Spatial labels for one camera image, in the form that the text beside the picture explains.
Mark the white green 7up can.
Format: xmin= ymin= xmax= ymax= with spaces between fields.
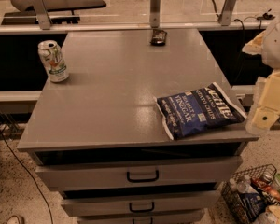
xmin=38 ymin=40 xmax=69 ymax=83

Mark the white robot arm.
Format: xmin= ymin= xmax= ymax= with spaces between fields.
xmin=242 ymin=13 xmax=280 ymax=135

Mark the dark rxbar chocolate bar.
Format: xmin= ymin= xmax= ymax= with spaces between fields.
xmin=150 ymin=29 xmax=167 ymax=46

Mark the blue kettle chips bag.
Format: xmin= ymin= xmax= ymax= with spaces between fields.
xmin=155 ymin=82 xmax=246 ymax=140

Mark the plastic water bottle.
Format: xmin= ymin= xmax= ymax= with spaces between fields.
xmin=237 ymin=175 xmax=257 ymax=193

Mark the grey drawer cabinet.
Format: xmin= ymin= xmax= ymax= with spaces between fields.
xmin=18 ymin=29 xmax=253 ymax=224

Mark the black office chair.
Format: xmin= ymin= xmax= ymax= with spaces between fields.
xmin=1 ymin=0 xmax=106 ymax=25

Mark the white shoe tip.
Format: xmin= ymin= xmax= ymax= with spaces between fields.
xmin=6 ymin=215 xmax=24 ymax=224

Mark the black cable at right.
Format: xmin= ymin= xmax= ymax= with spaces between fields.
xmin=232 ymin=15 xmax=263 ymax=86

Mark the right metal bracket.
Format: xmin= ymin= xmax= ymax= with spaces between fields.
xmin=218 ymin=0 xmax=237 ymax=26

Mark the metal bracket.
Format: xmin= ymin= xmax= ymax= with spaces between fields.
xmin=149 ymin=0 xmax=161 ymax=28
xmin=31 ymin=0 xmax=51 ymax=30
xmin=218 ymin=0 xmax=237 ymax=26

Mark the wire basket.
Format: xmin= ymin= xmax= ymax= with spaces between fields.
xmin=221 ymin=164 xmax=280 ymax=224

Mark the top drawer handle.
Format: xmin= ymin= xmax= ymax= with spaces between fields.
xmin=126 ymin=170 xmax=160 ymax=183

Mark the drawer handle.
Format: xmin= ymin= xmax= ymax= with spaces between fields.
xmin=129 ymin=202 xmax=155 ymax=213
xmin=126 ymin=170 xmax=160 ymax=183

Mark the middle metal bracket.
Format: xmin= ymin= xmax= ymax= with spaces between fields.
xmin=149 ymin=0 xmax=161 ymax=28

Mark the middle drawer handle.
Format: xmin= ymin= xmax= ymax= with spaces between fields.
xmin=129 ymin=202 xmax=155 ymax=213

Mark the left metal bracket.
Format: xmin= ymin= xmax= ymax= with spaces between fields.
xmin=31 ymin=0 xmax=51 ymax=30

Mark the black floor cable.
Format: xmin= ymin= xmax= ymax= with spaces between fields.
xmin=0 ymin=121 xmax=55 ymax=224

